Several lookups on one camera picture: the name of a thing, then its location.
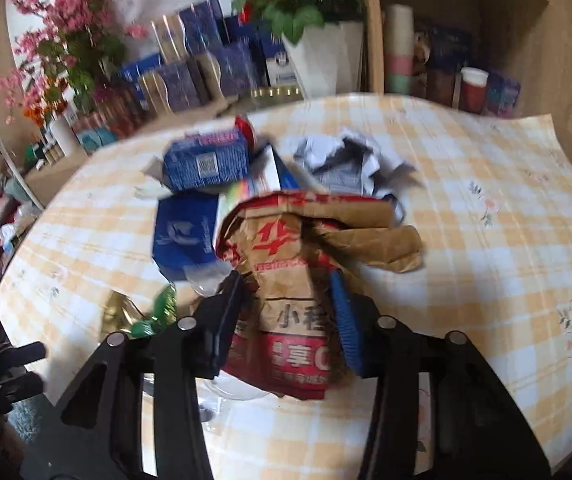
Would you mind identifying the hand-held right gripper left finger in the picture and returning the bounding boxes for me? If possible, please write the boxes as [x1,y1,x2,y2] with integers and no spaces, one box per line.
[18,271,247,480]

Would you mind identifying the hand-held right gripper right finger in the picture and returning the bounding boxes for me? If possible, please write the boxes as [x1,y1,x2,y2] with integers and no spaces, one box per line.
[328,269,552,480]

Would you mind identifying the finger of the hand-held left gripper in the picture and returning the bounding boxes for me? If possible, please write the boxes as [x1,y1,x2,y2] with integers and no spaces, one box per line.
[0,341,48,370]
[0,372,46,413]

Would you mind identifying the clear plastic bag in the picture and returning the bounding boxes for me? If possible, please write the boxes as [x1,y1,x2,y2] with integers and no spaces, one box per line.
[183,265,279,433]

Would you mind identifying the brown red paper bag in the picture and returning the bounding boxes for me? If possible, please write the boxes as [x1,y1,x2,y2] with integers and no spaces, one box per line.
[216,192,424,401]

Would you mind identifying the green foil wrapper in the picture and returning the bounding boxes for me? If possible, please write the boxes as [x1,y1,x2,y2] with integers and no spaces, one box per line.
[101,285,179,337]

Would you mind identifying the blue paper bag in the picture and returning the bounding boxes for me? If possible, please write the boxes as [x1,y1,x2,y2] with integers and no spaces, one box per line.
[152,144,303,283]

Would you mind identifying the grey white paper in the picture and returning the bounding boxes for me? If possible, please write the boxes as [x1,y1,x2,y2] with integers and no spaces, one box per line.
[293,130,417,196]

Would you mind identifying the blue printed carton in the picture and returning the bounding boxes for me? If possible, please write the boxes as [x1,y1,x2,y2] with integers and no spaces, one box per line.
[163,127,252,192]

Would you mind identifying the yellow plaid flower tablecloth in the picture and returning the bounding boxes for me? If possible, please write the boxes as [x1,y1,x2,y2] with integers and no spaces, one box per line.
[0,92,572,471]

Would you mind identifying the white ribbed vase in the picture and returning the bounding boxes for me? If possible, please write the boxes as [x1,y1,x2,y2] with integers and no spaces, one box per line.
[48,115,82,158]

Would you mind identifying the patterned wavy tin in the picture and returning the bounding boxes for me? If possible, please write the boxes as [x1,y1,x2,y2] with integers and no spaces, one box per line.
[73,85,149,153]

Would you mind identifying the orange artificial flowers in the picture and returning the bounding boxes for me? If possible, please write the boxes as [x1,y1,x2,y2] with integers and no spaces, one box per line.
[21,92,62,128]

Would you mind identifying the blue gold gift box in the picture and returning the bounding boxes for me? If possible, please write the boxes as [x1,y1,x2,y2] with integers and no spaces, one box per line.
[151,0,224,63]
[138,62,202,113]
[196,42,259,101]

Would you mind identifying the white faceted vase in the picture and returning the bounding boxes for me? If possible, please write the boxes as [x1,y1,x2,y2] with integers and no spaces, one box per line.
[282,21,364,100]

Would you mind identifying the red cup white lid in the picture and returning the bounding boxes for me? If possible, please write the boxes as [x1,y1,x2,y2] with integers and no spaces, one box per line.
[458,66,489,113]

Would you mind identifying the blue white carton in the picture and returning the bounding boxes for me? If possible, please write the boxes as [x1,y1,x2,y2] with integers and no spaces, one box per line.
[258,30,297,86]

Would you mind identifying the blue purple box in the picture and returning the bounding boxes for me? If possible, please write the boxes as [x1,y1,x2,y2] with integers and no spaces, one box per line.
[483,72,522,118]

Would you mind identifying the stack of pastel paper cups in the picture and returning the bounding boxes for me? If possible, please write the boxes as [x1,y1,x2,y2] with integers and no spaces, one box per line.
[383,4,414,95]

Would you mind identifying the flat blue carton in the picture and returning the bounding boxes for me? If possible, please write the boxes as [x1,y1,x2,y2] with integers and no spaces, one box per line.
[118,52,164,83]

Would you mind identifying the dark blue shelf box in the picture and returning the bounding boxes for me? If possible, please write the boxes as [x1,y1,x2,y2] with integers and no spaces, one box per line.
[416,20,472,106]

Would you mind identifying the small dark blue box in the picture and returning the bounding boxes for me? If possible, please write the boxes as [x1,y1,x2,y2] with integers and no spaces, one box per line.
[223,12,262,46]

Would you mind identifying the pink blossom branches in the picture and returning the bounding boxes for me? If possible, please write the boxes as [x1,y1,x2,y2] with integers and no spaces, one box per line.
[0,0,149,126]

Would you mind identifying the wooden shelf unit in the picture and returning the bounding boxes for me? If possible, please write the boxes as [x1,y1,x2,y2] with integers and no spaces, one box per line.
[0,0,572,211]

